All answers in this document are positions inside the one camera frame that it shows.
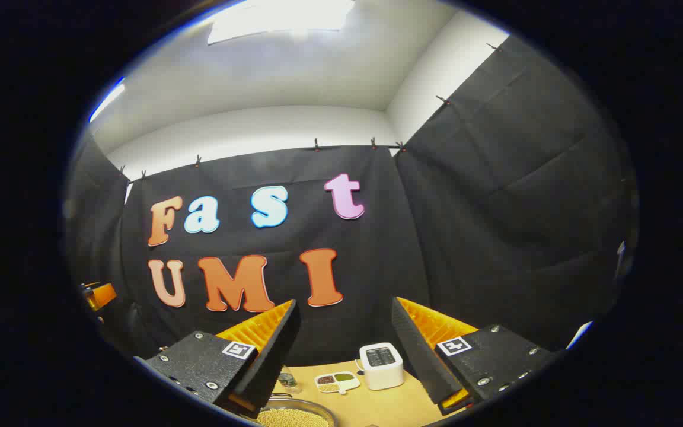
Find black backdrop cloth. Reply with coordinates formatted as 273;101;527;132
63;36;639;368

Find pile of yellow soybeans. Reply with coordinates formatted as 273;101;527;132
257;408;330;427

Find ceiling light panel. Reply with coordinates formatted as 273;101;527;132
208;0;355;45

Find white toaster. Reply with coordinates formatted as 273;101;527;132
359;342;405;391

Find stainless steel pot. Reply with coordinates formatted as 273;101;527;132
253;393;337;427

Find clear plastic water bottle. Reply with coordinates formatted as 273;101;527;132
276;367;302;393

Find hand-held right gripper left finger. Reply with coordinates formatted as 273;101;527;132
134;299;302;419

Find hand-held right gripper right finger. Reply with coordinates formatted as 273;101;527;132
391;297;558;416

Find white divided bean dish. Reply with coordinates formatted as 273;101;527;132
315;371;361;394

